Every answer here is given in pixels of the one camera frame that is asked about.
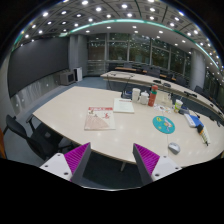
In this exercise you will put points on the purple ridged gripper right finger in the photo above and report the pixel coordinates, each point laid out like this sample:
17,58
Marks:
151,166

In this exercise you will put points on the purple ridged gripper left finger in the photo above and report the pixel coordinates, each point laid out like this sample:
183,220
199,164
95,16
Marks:
69,166

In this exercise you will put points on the grey computer mouse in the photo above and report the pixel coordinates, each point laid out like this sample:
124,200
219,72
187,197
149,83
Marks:
174,148

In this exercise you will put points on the round teal mouse pad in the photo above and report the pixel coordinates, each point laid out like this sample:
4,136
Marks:
163,124

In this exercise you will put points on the black office chair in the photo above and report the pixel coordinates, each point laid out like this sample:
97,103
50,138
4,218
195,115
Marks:
43,141

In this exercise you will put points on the blue and white book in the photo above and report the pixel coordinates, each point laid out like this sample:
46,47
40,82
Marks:
193,121

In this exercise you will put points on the white paper booklet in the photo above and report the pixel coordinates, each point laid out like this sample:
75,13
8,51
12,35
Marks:
123,105

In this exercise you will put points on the paper cup with green label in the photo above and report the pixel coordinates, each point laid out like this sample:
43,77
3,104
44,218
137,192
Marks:
177,106

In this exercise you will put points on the clear plastic container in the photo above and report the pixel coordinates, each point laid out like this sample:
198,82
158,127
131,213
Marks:
163,98

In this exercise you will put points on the red tall bottle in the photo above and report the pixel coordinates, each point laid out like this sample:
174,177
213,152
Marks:
152,96

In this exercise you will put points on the white jug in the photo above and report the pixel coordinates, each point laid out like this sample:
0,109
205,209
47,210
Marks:
135,94

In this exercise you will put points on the grey box appliance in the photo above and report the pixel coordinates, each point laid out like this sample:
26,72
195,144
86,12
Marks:
67,78

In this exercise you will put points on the long rear conference table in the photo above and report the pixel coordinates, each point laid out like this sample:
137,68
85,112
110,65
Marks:
144,80

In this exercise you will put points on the white cabinet unit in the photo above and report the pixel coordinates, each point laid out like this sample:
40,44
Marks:
78,74

